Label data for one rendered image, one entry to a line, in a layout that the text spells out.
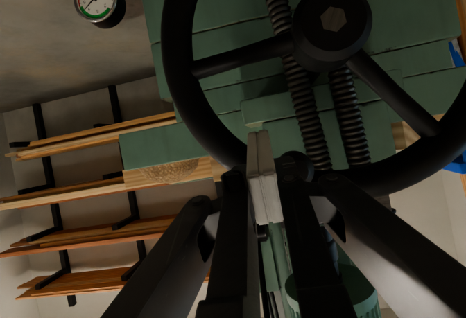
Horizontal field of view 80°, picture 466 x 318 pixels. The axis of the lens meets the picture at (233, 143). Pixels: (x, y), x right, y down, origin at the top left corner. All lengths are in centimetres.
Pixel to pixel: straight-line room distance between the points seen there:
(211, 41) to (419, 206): 290
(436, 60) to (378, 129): 17
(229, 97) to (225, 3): 14
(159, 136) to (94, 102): 314
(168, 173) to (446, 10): 47
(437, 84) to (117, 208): 331
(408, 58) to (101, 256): 363
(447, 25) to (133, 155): 49
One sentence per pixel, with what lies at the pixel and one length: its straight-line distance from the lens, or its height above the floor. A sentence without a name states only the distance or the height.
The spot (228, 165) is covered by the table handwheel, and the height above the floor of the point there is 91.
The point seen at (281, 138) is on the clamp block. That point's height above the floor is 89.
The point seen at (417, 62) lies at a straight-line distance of 48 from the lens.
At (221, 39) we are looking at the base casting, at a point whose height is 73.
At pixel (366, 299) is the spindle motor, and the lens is 61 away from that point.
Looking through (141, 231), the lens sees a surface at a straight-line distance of 286.
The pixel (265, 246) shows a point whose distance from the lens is 81.
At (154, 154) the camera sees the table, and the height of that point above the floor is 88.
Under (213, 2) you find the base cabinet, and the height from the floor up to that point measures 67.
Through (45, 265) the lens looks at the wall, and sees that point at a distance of 431.
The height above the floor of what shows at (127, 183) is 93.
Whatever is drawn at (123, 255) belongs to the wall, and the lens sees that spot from 364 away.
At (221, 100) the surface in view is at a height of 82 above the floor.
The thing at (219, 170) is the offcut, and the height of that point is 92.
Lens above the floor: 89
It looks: level
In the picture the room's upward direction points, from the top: 170 degrees clockwise
